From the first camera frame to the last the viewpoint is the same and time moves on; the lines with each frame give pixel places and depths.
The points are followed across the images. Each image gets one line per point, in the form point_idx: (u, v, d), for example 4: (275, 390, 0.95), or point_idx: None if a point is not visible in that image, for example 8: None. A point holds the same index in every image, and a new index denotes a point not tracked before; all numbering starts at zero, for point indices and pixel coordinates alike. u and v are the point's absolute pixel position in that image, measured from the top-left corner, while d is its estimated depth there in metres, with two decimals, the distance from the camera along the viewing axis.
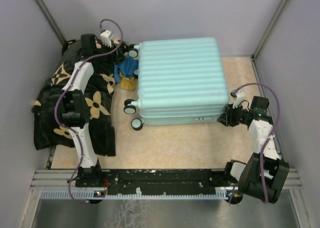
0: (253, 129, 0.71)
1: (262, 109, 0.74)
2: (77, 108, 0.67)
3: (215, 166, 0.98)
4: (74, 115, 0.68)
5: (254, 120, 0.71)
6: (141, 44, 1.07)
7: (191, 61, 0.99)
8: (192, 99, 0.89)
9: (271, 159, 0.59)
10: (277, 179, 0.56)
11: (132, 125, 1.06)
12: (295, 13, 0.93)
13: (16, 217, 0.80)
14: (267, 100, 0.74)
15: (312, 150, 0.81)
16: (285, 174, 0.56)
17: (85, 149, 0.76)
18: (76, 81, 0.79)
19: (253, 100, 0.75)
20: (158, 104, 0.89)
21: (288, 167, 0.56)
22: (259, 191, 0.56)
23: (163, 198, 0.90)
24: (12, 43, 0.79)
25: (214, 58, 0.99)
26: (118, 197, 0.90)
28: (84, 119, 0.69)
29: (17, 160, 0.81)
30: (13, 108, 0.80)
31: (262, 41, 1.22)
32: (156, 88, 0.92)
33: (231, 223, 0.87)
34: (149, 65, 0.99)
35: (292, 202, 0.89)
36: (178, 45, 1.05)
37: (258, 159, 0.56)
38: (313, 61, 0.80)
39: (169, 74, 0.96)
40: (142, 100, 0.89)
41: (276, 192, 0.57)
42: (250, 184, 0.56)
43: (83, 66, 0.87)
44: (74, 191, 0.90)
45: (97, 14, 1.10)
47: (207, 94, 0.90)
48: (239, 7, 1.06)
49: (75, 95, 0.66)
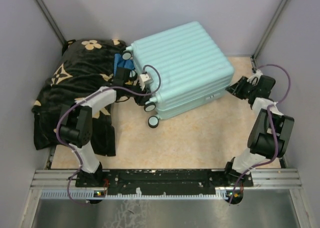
0: (256, 106, 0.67)
1: (266, 91, 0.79)
2: (81, 125, 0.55)
3: (215, 166, 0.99)
4: (69, 132, 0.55)
5: (257, 97, 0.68)
6: (133, 45, 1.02)
7: (185, 47, 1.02)
8: (204, 79, 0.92)
9: (277, 115, 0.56)
10: (284, 130, 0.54)
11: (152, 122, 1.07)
12: (295, 14, 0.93)
13: (17, 217, 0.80)
14: (272, 81, 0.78)
15: (312, 150, 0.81)
16: (291, 126, 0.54)
17: (84, 160, 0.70)
18: (92, 100, 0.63)
19: (260, 80, 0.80)
20: (177, 92, 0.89)
21: (293, 120, 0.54)
22: (269, 144, 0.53)
23: (163, 197, 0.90)
24: (12, 44, 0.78)
25: (205, 38, 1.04)
26: (119, 197, 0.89)
28: (81, 140, 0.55)
29: (17, 161, 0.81)
30: (13, 108, 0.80)
31: (261, 42, 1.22)
32: (168, 80, 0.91)
33: (231, 223, 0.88)
34: (150, 59, 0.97)
35: (292, 202, 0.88)
36: (167, 35, 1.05)
37: (265, 112, 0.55)
38: (313, 62, 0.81)
39: (171, 63, 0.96)
40: (160, 93, 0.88)
41: (284, 145, 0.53)
42: (260, 137, 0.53)
43: (108, 91, 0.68)
44: (73, 191, 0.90)
45: (97, 14, 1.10)
47: (216, 69, 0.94)
48: (240, 7, 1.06)
49: (82, 111, 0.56)
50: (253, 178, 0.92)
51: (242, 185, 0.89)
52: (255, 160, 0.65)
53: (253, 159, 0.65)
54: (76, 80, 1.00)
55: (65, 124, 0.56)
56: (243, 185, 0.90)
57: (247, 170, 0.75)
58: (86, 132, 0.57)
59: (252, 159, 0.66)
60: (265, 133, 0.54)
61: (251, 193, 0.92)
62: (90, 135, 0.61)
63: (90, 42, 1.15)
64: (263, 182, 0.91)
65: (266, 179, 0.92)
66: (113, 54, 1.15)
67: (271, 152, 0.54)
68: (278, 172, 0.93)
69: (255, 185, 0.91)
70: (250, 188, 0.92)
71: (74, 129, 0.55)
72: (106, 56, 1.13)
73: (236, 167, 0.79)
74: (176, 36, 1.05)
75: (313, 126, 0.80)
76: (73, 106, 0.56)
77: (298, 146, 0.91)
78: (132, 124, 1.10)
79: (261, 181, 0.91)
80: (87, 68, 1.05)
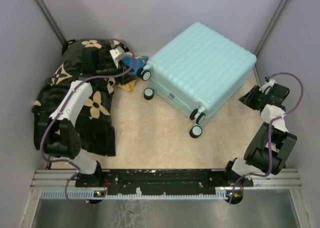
0: (265, 112, 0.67)
1: (279, 97, 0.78)
2: (65, 140, 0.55)
3: (215, 166, 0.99)
4: (59, 147, 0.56)
5: (267, 104, 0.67)
6: (150, 62, 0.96)
7: (199, 52, 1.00)
8: (235, 75, 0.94)
9: (280, 131, 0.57)
10: (283, 148, 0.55)
11: (193, 132, 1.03)
12: (296, 14, 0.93)
13: (17, 217, 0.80)
14: (286, 90, 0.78)
15: (311, 150, 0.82)
16: (292, 145, 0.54)
17: (81, 166, 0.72)
18: (67, 107, 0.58)
19: (273, 87, 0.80)
20: (220, 94, 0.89)
21: (296, 139, 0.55)
22: (265, 159, 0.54)
23: (163, 198, 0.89)
24: (11, 43, 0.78)
25: (219, 38, 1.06)
26: (119, 197, 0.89)
28: (72, 153, 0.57)
29: (16, 161, 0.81)
30: (14, 108, 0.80)
31: (261, 42, 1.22)
32: (207, 89, 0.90)
33: (231, 223, 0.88)
34: (178, 69, 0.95)
35: (292, 202, 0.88)
36: (182, 41, 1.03)
37: (266, 126, 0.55)
38: (313, 62, 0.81)
39: (197, 72, 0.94)
40: (207, 100, 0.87)
41: (281, 163, 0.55)
42: (256, 152, 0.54)
43: (81, 87, 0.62)
44: (71, 191, 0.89)
45: (96, 14, 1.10)
47: (242, 63, 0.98)
48: (240, 7, 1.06)
49: (61, 128, 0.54)
50: (253, 178, 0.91)
51: (242, 185, 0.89)
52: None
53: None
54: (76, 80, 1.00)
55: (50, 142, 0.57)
56: (243, 185, 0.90)
57: (245, 175, 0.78)
58: (73, 142, 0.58)
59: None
60: (262, 150, 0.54)
61: (251, 193, 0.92)
62: (80, 143, 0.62)
63: (90, 41, 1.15)
64: (263, 182, 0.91)
65: (266, 179, 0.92)
66: None
67: (266, 167, 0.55)
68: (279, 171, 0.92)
69: (255, 185, 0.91)
70: (250, 188, 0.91)
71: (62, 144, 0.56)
72: (107, 56, 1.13)
73: (235, 170, 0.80)
74: (192, 40, 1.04)
75: (314, 126, 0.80)
76: (51, 123, 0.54)
77: (298, 145, 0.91)
78: (132, 124, 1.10)
79: (261, 181, 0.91)
80: None
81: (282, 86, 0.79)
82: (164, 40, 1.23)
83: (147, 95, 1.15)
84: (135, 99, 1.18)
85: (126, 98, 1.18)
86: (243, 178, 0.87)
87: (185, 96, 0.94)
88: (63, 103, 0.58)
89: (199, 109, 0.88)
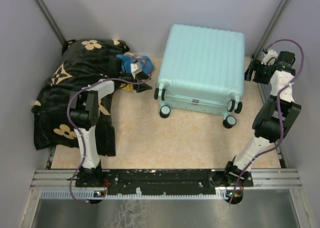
0: (273, 80, 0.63)
1: (288, 63, 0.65)
2: (88, 107, 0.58)
3: (215, 166, 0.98)
4: (79, 115, 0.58)
5: (276, 70, 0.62)
6: (162, 80, 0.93)
7: (197, 52, 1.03)
8: (238, 58, 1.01)
9: (285, 101, 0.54)
10: (287, 118, 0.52)
11: (227, 121, 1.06)
12: (296, 14, 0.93)
13: (17, 217, 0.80)
14: (293, 54, 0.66)
15: (311, 149, 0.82)
16: (297, 114, 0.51)
17: (89, 150, 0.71)
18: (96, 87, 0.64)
19: (280, 54, 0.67)
20: (241, 78, 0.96)
21: (300, 108, 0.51)
22: (274, 128, 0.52)
23: (163, 197, 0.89)
24: (11, 43, 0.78)
25: (205, 32, 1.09)
26: (119, 197, 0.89)
28: (91, 121, 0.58)
29: (16, 160, 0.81)
30: (14, 108, 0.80)
31: (261, 42, 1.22)
32: (233, 81, 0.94)
33: (231, 223, 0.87)
34: (191, 74, 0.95)
35: (292, 202, 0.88)
36: (177, 45, 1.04)
37: (273, 99, 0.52)
38: (312, 61, 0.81)
39: (211, 71, 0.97)
40: (237, 89, 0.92)
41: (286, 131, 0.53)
42: (263, 122, 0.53)
43: (107, 82, 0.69)
44: (76, 191, 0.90)
45: (97, 14, 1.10)
47: (235, 45, 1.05)
48: (240, 7, 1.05)
49: (90, 95, 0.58)
50: (252, 178, 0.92)
51: (242, 185, 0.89)
52: (259, 147, 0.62)
53: (257, 145, 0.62)
54: (76, 80, 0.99)
55: (74, 108, 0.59)
56: (243, 185, 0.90)
57: (250, 162, 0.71)
58: (94, 114, 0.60)
59: (255, 145, 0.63)
60: (269, 120, 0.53)
61: (251, 193, 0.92)
62: (98, 117, 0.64)
63: (90, 41, 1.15)
64: (263, 182, 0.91)
65: (266, 179, 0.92)
66: (113, 54, 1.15)
67: (274, 135, 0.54)
68: (278, 171, 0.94)
69: (255, 185, 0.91)
70: (249, 188, 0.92)
71: (83, 112, 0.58)
72: (107, 56, 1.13)
73: (235, 163, 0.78)
74: (185, 42, 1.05)
75: (313, 125, 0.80)
76: (80, 91, 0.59)
77: (298, 145, 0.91)
78: (132, 124, 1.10)
79: (261, 181, 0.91)
80: (88, 67, 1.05)
81: (288, 52, 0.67)
82: (164, 40, 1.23)
83: (164, 113, 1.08)
84: (135, 99, 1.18)
85: (126, 98, 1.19)
86: (245, 172, 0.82)
87: (212, 95, 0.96)
88: (94, 84, 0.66)
89: (235, 98, 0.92)
